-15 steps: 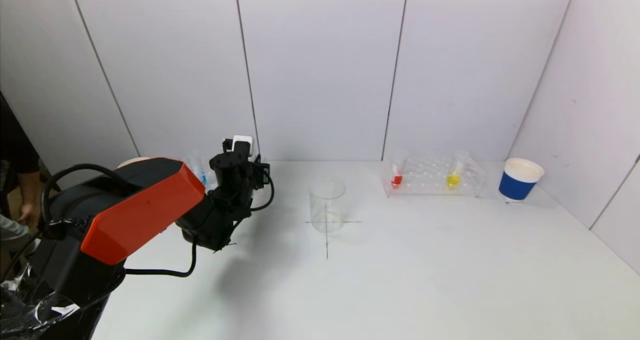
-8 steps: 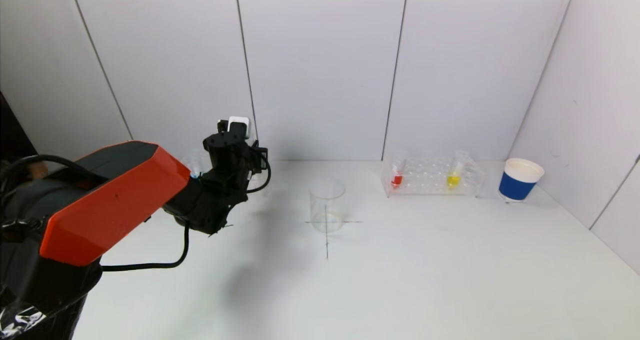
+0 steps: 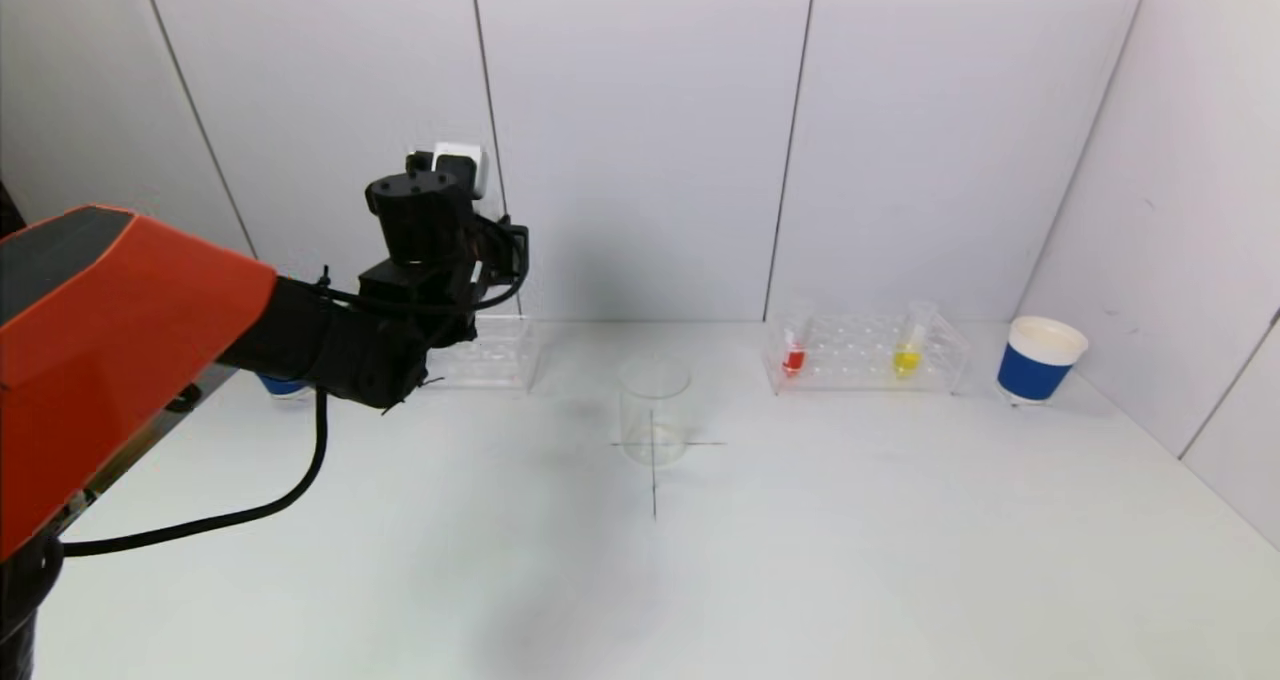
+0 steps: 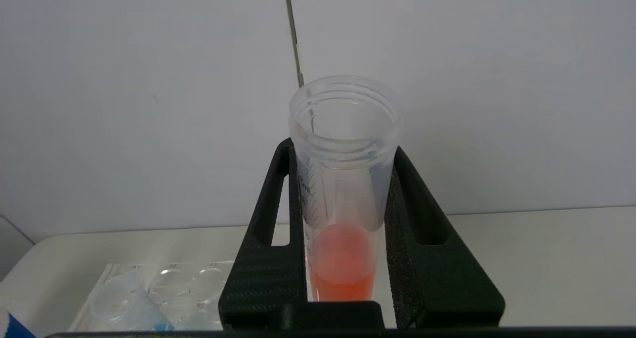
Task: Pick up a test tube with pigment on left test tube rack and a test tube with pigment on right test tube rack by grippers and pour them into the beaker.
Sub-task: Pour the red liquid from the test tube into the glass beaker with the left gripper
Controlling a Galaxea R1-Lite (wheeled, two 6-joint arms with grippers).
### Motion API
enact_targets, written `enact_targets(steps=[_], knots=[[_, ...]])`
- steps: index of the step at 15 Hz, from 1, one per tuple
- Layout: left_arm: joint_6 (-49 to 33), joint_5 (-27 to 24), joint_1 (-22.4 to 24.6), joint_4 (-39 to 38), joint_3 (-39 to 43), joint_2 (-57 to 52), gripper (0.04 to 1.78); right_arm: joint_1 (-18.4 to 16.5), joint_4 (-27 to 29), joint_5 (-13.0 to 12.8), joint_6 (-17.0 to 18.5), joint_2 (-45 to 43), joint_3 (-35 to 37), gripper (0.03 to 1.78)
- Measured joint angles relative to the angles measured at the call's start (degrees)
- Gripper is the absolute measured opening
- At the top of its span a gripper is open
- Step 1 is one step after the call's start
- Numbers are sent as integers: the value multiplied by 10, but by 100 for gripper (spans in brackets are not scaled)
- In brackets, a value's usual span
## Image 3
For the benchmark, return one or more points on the test tube with yellow pigment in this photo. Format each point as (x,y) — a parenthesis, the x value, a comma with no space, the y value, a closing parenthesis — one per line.
(906,361)

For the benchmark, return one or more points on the clear acrylic test tube rack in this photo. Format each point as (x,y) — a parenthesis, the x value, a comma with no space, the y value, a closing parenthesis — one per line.
(850,355)
(495,355)

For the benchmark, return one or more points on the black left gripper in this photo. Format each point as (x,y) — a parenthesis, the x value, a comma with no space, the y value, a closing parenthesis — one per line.
(500,255)

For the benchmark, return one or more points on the clear glass beaker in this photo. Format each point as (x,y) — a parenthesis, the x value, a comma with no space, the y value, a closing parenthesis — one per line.
(654,410)

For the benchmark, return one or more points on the test tube with red pigment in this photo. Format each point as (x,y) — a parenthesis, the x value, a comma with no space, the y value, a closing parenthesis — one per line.
(793,361)

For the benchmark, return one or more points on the white paper cup blue sleeve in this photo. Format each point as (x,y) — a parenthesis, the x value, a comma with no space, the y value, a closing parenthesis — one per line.
(1032,372)
(285,386)

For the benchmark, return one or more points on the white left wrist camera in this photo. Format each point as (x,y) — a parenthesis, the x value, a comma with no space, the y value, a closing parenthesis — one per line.
(462,165)

